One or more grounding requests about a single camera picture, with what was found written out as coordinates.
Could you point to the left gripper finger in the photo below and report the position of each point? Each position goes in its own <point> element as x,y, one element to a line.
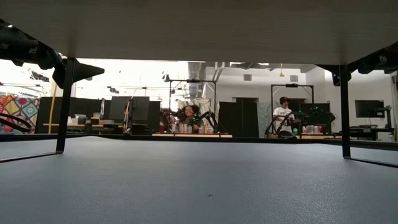
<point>87,71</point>

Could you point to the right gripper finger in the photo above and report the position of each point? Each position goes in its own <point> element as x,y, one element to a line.
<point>334,70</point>

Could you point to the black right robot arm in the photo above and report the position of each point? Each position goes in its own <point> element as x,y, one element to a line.
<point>393,57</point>

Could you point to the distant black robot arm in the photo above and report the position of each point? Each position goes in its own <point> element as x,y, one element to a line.
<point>166,119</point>
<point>211,119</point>
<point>280,124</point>

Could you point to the grey air vent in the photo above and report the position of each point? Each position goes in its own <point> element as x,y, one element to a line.
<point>247,77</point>
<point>293,78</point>

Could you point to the black computer monitor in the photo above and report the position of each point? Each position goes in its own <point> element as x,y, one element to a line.
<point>369,108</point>

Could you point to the black wide monitor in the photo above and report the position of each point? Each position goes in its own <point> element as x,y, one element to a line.
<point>314,112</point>

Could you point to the yellow black box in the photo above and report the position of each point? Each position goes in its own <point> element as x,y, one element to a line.
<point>94,120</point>

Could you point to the colourful patchwork quilt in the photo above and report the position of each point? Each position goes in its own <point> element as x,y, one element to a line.
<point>28,107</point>

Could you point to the yellow hanging fixture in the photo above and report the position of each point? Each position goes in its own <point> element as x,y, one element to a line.
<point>281,73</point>

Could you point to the long wooden desk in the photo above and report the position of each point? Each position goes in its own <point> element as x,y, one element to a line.
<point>74,125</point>

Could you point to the small distant red can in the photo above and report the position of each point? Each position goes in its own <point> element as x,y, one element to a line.
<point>320,129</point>

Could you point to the dark office desk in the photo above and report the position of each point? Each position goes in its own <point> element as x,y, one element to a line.
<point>370,130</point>

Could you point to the wooden work table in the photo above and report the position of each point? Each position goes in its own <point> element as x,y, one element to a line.
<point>192,135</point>
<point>317,136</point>

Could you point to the person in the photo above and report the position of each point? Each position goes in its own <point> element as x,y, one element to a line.
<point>281,115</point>
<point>190,115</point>

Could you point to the translucent plastic sheet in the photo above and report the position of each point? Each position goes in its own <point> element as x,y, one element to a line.
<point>265,115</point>

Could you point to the black door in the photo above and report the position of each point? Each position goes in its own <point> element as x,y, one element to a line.
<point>247,118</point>

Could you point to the black rolling panel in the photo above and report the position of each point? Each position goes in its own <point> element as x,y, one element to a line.
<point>227,118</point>

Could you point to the wooden board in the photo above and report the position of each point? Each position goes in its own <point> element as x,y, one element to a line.
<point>199,31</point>

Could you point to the blue table mat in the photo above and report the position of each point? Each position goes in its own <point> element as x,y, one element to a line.
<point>199,186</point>

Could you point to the black partition wall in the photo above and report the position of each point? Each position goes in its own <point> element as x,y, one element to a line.
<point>84,105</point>

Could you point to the black camera gantry frame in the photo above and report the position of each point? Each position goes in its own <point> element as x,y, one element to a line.
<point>292,85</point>
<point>192,80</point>

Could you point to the silver ventilation duct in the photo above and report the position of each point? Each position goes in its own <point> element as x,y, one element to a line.
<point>196,71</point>

